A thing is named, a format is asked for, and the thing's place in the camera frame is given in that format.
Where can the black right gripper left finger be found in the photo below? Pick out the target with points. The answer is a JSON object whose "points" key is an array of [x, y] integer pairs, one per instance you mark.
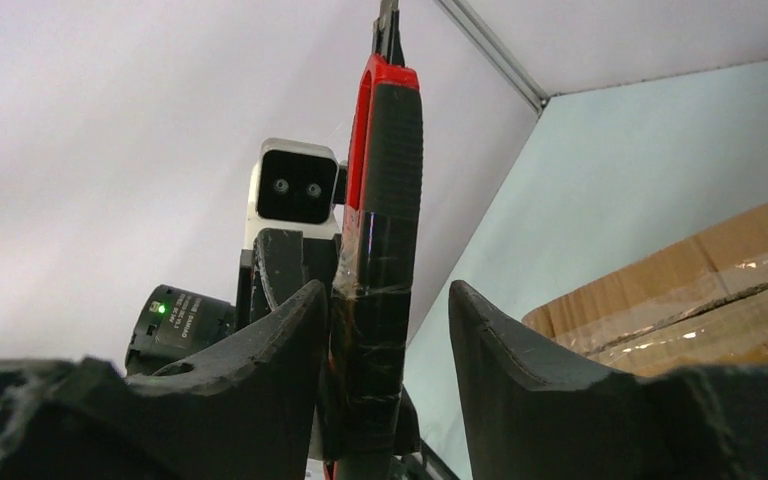
{"points": [[240, 409]]}

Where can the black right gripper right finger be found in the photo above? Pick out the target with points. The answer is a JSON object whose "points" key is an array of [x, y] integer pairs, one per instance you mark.
{"points": [[533, 409]]}

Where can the red black utility knife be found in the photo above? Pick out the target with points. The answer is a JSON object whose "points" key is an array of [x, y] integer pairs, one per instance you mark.
{"points": [[375, 272]]}

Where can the brown cardboard express box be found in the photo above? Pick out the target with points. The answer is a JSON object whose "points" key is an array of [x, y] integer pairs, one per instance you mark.
{"points": [[701, 300]]}

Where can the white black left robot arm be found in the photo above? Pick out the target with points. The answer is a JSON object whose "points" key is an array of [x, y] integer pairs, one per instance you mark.
{"points": [[175, 323]]}

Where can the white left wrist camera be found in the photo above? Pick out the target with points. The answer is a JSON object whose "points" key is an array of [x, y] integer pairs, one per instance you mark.
{"points": [[292, 187]]}

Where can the aluminium right corner post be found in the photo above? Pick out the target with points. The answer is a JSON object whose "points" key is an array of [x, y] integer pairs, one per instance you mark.
{"points": [[484, 38]]}

